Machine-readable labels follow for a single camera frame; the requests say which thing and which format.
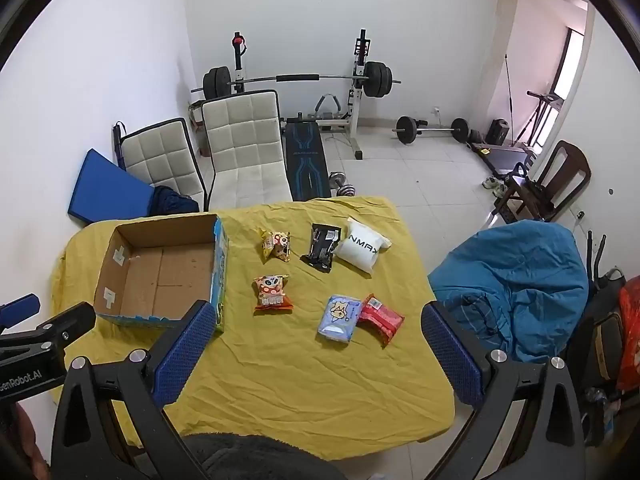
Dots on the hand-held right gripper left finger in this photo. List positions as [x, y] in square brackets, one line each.
[184, 355]

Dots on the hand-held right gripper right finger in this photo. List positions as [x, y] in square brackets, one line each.
[450, 355]

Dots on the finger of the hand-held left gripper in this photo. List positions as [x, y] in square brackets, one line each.
[20, 307]
[65, 322]

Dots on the red snack packet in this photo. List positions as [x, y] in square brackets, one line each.
[381, 317]

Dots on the cardboard box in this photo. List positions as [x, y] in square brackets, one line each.
[160, 272]

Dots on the orange panda snack packet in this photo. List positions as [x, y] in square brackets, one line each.
[272, 292]

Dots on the light blue tissue packet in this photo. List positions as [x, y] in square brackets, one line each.
[339, 319]

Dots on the white soft packet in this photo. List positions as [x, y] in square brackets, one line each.
[361, 247]

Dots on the yellow panda snack packet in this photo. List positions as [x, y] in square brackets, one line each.
[275, 246]

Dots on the black plastic packet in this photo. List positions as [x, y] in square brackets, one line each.
[321, 247]

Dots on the blue jacket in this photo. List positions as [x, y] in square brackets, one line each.
[515, 280]

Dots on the dark fleece garment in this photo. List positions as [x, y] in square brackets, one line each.
[250, 457]

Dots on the yellow tablecloth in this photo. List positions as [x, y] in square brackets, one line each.
[310, 390]

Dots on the blue foam mat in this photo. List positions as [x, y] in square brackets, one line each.
[107, 187]

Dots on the black backpack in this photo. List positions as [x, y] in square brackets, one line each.
[597, 340]

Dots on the dark blue cloth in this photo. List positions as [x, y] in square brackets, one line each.
[172, 202]

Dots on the pair of light shoes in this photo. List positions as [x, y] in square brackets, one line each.
[494, 185]

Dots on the red bag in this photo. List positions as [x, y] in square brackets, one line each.
[631, 335]

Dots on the black and blue pole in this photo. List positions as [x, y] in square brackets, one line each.
[118, 142]

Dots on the small white padded chair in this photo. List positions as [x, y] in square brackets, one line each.
[160, 157]

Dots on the chrome dumbbell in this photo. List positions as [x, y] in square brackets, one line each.
[337, 177]
[347, 190]

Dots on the treadmill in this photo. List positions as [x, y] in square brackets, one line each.
[505, 157]

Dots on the dark wooden chair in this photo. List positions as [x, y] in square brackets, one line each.
[565, 175]

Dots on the large white padded chair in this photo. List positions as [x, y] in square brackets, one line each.
[247, 150]

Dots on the loose black weight plates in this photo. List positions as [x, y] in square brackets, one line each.
[475, 136]

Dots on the brown wooden stool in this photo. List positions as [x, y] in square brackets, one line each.
[197, 130]

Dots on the black speaker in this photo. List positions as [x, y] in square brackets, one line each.
[497, 131]

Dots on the short barbell with black plates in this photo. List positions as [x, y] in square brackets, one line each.
[407, 130]

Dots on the black padded weight bench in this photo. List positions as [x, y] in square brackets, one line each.
[306, 160]

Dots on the white barbell rack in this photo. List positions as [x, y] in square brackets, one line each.
[357, 110]

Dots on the thin black pole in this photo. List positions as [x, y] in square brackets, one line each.
[508, 90]

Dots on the long barbell with black plates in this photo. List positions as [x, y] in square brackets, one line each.
[375, 79]

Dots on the window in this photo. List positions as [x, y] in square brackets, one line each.
[567, 65]

